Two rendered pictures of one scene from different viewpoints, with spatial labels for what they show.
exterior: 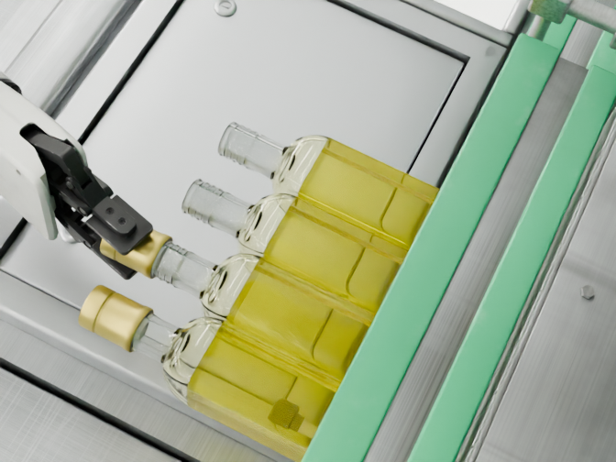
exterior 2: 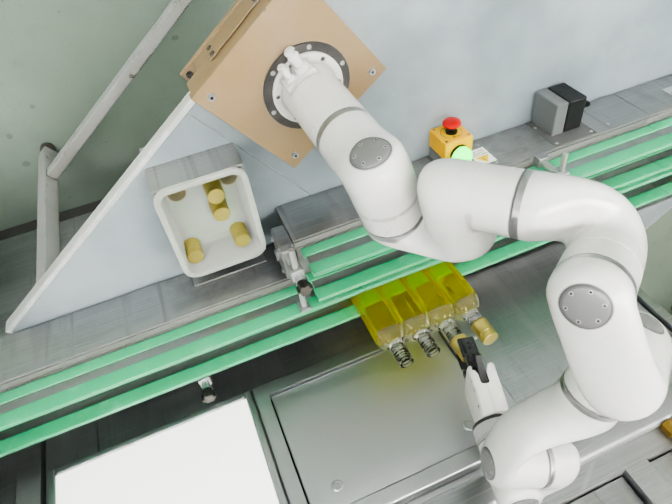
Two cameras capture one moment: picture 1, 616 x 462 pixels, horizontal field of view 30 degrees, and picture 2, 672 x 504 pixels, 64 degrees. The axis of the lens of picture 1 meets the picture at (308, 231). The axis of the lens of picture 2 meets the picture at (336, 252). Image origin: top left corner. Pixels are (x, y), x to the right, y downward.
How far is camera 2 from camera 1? 1.00 m
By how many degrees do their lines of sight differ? 64
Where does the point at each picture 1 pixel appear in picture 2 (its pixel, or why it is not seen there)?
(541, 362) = not seen: hidden behind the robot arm
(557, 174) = (347, 237)
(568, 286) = not seen: hidden behind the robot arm
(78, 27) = not seen: outside the picture
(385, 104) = (315, 399)
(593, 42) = (266, 306)
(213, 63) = (364, 461)
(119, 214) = (467, 345)
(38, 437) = (517, 378)
